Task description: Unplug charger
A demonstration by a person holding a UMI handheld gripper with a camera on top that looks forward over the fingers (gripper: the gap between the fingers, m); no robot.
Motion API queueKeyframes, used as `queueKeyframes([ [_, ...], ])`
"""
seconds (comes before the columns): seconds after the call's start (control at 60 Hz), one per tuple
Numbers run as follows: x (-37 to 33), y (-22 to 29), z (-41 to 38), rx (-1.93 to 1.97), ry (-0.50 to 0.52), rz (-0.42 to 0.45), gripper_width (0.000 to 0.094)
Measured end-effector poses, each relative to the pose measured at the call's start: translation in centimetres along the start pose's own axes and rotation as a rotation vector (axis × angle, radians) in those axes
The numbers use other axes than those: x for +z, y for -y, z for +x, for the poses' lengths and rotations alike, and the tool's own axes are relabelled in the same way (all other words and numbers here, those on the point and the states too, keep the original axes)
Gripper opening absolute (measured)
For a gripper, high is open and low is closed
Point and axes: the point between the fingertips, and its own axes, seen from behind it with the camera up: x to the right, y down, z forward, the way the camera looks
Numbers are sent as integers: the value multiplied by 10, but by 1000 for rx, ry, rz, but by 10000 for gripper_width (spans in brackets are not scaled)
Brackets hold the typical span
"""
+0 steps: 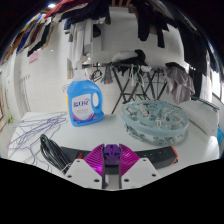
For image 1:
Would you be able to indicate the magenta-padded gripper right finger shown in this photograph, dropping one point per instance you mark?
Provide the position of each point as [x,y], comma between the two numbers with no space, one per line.
[130,163]

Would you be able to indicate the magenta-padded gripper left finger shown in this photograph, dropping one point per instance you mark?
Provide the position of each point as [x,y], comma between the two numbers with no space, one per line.
[93,165]

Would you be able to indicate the purple charger block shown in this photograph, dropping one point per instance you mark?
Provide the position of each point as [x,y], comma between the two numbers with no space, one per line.
[111,154]

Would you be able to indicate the black power strip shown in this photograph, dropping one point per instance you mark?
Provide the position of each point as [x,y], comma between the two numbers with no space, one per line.
[156,154]

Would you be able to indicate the blue detergent bottle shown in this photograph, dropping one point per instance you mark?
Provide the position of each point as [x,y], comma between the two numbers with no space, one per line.
[83,106]

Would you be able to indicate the black folding drying rack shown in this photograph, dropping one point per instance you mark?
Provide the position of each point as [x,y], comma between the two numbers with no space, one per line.
[126,86]

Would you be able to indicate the white pillow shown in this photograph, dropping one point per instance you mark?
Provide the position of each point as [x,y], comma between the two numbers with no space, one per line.
[200,116]

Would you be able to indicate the grey garment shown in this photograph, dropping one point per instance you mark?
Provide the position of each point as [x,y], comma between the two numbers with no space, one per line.
[180,83]

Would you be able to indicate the blue plastic clothes brush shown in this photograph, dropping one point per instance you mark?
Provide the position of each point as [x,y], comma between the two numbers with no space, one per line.
[220,135]

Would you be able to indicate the dark long pole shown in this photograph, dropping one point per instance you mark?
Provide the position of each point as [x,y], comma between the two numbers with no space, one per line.
[205,103]

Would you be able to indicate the white and black clothes pile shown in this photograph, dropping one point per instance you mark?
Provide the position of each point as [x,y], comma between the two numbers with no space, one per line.
[128,56]

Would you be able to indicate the dark hanging clothes row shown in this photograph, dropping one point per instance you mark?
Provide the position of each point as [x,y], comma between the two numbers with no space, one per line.
[160,20]

